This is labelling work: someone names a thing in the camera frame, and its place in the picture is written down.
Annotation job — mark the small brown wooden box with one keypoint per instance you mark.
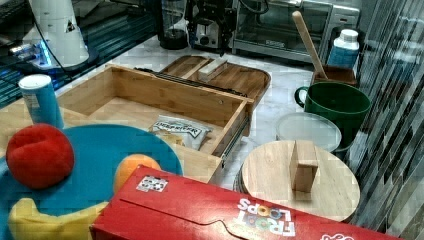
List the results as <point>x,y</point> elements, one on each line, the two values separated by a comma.
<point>336,74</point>

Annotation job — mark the open wooden drawer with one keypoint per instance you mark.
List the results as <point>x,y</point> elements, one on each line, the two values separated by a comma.
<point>119,95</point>

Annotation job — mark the white blue bottle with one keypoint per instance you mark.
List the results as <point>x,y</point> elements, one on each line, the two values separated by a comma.
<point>345,49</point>

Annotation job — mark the wooden serving tray board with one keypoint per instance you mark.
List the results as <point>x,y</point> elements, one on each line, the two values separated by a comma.
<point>250,81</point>

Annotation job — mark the round wooden lid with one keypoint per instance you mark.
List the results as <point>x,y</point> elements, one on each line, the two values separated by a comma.
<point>299,175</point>

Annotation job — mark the cream butter box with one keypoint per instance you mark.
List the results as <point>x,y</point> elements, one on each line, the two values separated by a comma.
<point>211,70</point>

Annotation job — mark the blue round plate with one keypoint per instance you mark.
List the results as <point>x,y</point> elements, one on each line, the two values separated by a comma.
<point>98,150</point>

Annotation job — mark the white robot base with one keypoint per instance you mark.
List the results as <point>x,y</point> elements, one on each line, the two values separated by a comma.
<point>55,40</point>

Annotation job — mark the clear plastic container lid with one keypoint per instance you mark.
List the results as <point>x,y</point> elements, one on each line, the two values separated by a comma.
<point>308,126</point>

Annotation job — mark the orange plush fruit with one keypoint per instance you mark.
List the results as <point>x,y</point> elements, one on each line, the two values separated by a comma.
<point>128,165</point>

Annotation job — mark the silver toaster oven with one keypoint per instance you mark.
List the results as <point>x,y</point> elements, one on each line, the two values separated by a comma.
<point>266,27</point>

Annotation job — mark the yellow plush banana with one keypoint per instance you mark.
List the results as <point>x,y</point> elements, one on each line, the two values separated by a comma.
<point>26,222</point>

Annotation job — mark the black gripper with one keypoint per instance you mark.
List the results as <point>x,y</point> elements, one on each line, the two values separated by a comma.
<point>215,10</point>

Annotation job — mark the blue cylindrical can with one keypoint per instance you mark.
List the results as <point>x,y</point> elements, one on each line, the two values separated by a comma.
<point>40,99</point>

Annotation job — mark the red plush apple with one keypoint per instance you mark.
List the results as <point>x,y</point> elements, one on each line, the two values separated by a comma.
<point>40,156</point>

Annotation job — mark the wooden spoon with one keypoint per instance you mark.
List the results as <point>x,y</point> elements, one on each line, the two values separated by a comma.
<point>306,38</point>

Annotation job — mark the green pot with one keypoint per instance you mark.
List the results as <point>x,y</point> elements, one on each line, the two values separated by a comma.
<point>344,105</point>

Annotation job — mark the white chips bag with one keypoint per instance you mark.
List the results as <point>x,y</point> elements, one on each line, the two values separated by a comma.
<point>180,131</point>

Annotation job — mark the red Froot Loops box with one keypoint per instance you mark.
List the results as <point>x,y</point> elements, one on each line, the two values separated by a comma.
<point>156,205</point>

